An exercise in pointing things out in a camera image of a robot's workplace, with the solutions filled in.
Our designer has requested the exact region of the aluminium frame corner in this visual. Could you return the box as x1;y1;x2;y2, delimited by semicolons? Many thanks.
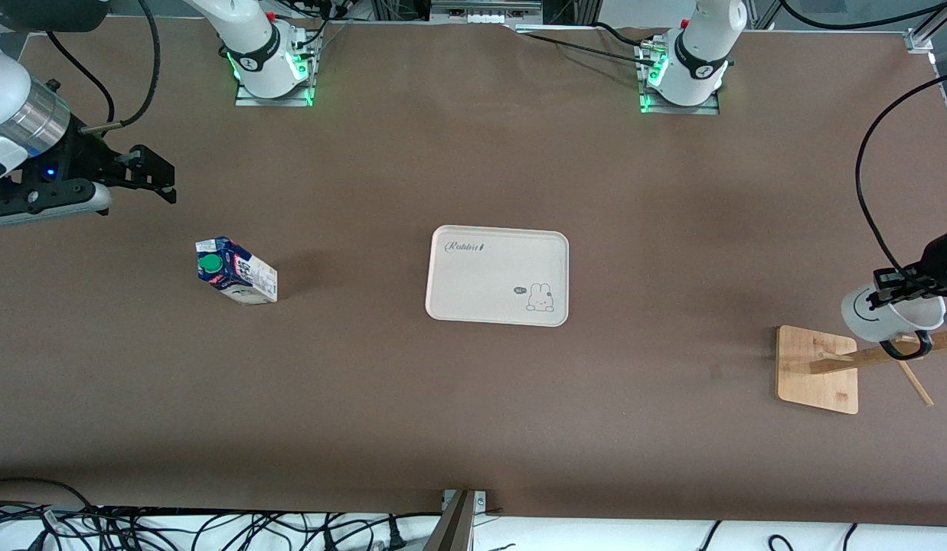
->
904;0;947;146

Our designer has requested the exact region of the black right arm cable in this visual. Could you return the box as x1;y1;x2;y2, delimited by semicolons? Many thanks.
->
44;0;162;132

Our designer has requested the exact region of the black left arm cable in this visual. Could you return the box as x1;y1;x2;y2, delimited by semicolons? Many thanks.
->
855;70;947;270

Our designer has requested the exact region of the metal table edge bracket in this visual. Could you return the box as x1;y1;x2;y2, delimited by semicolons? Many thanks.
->
435;488;488;551

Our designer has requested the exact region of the white rabbit print tray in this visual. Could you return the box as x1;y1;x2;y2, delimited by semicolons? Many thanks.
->
425;224;570;328

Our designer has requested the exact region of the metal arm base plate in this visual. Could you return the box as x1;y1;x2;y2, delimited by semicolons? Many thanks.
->
635;42;720;116
235;31;321;108

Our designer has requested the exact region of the white mug black handle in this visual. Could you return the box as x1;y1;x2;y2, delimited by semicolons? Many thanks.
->
841;282;947;361

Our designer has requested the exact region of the wooden cup rack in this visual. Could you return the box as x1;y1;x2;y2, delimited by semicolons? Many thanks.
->
776;324;947;415

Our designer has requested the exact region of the black floor cable bundle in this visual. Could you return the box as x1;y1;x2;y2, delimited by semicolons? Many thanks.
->
0;478;443;551

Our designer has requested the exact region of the black cable to arm base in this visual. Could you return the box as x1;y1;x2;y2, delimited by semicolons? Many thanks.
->
519;21;677;68

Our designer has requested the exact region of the blue white milk carton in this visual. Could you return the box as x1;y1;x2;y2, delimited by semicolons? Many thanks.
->
195;236;279;306

